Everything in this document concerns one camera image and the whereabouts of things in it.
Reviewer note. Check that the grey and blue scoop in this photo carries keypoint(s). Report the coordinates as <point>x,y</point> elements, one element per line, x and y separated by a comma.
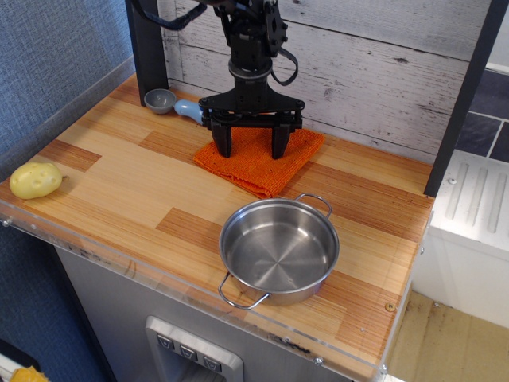
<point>162,101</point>

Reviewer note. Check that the dark frame post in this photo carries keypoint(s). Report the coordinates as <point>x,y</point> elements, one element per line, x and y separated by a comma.
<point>149,57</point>
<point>488,34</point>

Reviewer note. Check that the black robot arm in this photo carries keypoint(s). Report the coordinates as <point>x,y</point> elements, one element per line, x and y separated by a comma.
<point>255,33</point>

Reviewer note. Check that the stainless steel pot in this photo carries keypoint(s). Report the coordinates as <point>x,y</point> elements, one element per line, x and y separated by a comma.
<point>278,251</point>

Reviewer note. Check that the left dark frame post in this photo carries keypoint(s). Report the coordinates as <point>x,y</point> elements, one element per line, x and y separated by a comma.
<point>149,57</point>

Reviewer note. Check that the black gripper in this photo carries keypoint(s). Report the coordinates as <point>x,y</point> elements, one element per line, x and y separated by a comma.
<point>251,103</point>

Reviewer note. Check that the yellow object bottom left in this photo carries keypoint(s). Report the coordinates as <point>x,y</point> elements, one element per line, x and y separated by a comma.
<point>28,375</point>

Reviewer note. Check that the white ribbed cabinet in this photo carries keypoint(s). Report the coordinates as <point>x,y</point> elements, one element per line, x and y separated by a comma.
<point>464,257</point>

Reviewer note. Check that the grey dispenser panel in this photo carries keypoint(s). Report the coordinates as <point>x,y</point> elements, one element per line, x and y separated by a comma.
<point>183,356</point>

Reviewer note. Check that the yellow toy potato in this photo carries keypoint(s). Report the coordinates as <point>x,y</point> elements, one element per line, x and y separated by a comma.
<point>35,179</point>

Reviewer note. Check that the right dark frame post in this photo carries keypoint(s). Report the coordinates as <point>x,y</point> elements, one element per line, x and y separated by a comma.
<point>488,34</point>

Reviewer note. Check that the orange knitted cloth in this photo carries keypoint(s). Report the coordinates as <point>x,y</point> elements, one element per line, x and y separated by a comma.
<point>251,166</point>

